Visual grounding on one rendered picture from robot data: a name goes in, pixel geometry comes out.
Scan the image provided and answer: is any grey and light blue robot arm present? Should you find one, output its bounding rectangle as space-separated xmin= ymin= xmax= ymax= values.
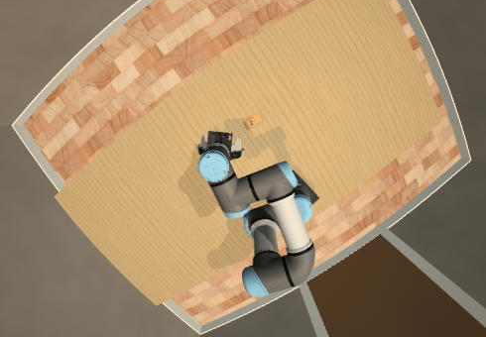
xmin=198 ymin=143 xmax=315 ymax=297

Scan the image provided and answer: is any wooden number cube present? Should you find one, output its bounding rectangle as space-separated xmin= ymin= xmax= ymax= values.
xmin=246 ymin=118 xmax=256 ymax=128

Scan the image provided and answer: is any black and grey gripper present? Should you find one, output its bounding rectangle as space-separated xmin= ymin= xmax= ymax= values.
xmin=197 ymin=131 xmax=244 ymax=161

